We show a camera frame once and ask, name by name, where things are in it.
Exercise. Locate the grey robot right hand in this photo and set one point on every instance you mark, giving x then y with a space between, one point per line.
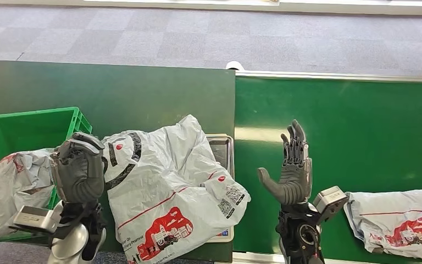
294 178

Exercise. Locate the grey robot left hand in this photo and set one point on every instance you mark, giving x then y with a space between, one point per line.
80 171

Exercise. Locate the white courier bag black band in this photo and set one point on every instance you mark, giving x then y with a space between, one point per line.
167 182

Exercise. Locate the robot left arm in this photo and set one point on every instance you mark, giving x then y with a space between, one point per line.
71 237

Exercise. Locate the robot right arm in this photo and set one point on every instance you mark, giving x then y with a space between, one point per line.
300 235

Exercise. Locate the green plastic basket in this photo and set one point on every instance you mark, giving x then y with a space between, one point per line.
21 131

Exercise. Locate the crumpled grey courier bag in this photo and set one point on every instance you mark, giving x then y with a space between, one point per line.
14 186

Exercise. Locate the electronic scale with steel tray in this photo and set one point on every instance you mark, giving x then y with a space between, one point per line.
222 153

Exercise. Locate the green conveyor belt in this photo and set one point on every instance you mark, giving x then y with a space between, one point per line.
360 138

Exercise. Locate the white courier bag red print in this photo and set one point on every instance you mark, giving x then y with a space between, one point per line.
396 222

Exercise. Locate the white round roller end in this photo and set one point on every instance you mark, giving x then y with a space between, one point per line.
235 65

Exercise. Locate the white floor ledge strip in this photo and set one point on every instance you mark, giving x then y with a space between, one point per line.
211 4

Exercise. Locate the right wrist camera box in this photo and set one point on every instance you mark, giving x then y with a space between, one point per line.
329 200

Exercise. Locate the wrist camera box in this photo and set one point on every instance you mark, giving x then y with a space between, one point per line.
32 218
329 200

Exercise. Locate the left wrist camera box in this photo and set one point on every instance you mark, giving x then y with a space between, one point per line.
32 218

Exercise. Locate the silver conveyor side rail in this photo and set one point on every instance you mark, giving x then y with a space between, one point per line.
342 76

